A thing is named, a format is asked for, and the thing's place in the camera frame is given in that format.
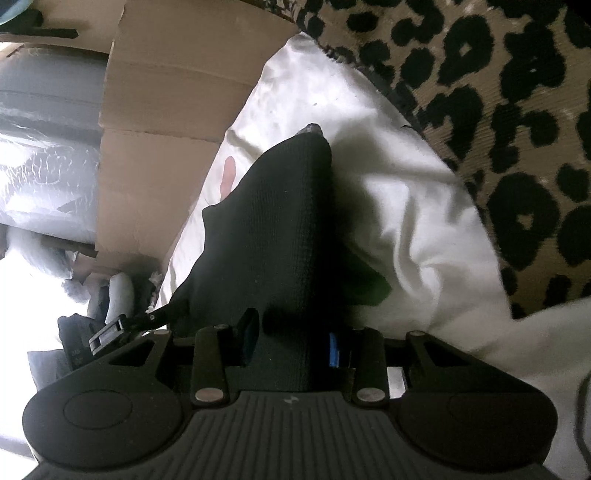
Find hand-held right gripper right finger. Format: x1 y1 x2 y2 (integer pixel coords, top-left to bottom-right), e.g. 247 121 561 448
329 329 475 407

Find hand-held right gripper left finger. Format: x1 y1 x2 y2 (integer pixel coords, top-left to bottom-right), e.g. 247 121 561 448
110 308 260 407

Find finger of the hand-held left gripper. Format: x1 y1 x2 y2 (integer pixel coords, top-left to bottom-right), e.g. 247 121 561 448
89 305 178 355

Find black patterned shorts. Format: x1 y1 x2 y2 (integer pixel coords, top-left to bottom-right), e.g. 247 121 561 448
168 124 393 393

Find grey neck pillow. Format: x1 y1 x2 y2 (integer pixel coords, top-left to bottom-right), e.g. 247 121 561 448
88 272 137 326

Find black cloth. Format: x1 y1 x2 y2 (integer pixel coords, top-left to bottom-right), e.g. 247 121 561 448
131 263 162 315

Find white fluffy pillow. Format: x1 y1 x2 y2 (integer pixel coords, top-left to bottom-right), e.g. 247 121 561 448
0 226 93 301

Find bear printed white bed sheet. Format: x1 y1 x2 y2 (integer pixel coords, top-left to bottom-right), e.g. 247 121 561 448
154 32 591 480

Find flattened cardboard sheet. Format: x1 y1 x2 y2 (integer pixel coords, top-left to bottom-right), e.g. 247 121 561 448
95 0 301 273

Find grey cabinet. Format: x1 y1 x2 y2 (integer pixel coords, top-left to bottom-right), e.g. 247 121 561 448
0 44 109 243

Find leopard print cloth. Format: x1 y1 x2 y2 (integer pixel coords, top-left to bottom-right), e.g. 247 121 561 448
259 0 591 319

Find teal hanging cloth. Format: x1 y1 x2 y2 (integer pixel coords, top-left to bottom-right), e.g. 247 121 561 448
0 0 31 26

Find black cable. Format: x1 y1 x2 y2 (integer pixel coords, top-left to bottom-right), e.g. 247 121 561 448
573 374 591 462

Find black hanging strap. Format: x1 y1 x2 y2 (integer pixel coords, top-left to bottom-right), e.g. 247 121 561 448
0 9 79 40

